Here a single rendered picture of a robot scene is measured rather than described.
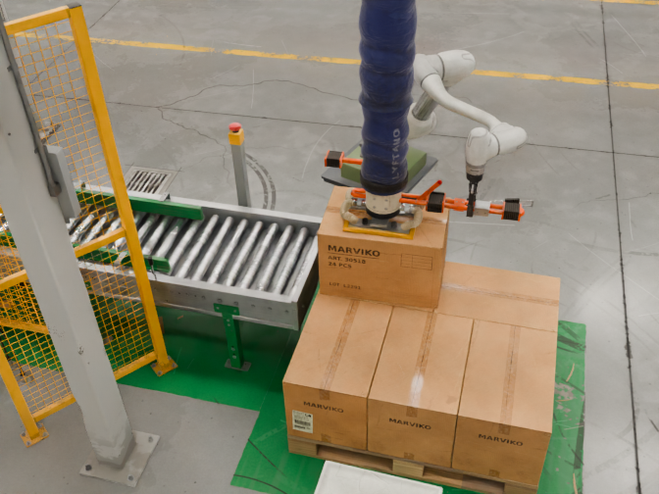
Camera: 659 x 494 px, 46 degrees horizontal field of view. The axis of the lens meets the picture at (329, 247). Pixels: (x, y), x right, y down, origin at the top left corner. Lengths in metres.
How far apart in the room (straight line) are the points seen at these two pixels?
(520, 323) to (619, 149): 2.69
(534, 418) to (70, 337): 2.00
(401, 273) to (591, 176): 2.49
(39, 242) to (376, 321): 1.65
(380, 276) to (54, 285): 1.53
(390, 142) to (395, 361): 1.01
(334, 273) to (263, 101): 3.10
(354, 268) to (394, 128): 0.77
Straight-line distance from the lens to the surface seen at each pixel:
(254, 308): 3.96
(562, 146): 6.21
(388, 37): 3.16
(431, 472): 3.92
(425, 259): 3.68
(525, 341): 3.80
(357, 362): 3.63
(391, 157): 3.45
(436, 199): 3.66
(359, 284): 3.85
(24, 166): 2.90
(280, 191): 5.58
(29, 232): 3.05
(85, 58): 3.32
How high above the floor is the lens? 3.28
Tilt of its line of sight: 40 degrees down
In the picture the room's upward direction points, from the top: 2 degrees counter-clockwise
